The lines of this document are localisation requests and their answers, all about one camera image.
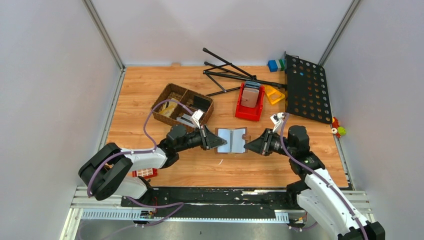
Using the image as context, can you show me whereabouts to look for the yellow plastic frame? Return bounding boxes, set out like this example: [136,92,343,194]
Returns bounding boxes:
[264,85,286,105]

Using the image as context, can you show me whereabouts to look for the black card in basket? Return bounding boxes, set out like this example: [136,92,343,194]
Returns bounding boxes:
[190,95,211,113]

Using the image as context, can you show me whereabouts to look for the red plastic bin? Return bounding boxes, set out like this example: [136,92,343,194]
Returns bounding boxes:
[235,82,265,122]

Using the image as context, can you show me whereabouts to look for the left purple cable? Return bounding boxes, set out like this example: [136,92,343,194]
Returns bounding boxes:
[86,99,195,199]

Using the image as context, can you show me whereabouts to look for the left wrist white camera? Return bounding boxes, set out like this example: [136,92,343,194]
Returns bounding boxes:
[190,109,204,129]

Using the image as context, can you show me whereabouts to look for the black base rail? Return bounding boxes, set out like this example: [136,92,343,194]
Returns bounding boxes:
[71,178,320,223]

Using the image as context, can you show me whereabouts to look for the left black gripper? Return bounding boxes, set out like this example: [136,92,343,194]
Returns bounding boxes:
[176,124,228,153]

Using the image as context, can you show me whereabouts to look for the red white small tray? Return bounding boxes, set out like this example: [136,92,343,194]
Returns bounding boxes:
[131,168,158,179]

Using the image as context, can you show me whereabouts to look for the black perforated metal tray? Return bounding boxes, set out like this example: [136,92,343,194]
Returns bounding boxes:
[284,54,333,124]

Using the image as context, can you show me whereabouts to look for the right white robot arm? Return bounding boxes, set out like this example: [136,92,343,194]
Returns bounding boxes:
[244,125,386,240]

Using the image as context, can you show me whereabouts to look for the gold card in basket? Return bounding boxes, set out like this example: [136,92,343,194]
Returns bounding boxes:
[158,98,179,117]

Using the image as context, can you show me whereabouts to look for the wrist white camera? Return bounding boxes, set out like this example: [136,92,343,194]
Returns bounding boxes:
[270,112,288,133]
[190,109,204,129]

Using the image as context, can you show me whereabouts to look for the woven wicker basket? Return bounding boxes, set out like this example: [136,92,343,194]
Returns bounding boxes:
[151,83,214,132]

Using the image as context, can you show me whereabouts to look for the black folded tripod stand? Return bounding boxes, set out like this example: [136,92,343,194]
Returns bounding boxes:
[202,47,288,97]

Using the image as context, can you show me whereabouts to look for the blue green toy block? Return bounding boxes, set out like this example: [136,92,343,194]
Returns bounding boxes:
[267,59,286,73]

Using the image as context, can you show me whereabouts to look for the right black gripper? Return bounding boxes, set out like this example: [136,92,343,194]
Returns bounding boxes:
[243,128,294,158]

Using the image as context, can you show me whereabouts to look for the red green toy pieces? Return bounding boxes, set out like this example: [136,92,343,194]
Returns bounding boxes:
[331,117,347,139]

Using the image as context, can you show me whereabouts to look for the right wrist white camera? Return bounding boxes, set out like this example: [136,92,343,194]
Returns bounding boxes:
[270,112,288,133]

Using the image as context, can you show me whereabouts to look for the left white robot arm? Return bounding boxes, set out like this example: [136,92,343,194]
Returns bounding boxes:
[78,124,227,207]

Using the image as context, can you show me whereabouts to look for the pink wallet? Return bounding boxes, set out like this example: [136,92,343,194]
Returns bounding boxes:
[240,87,260,108]

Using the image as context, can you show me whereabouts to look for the silver card in basket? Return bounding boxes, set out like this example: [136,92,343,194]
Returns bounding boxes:
[176,114,195,128]

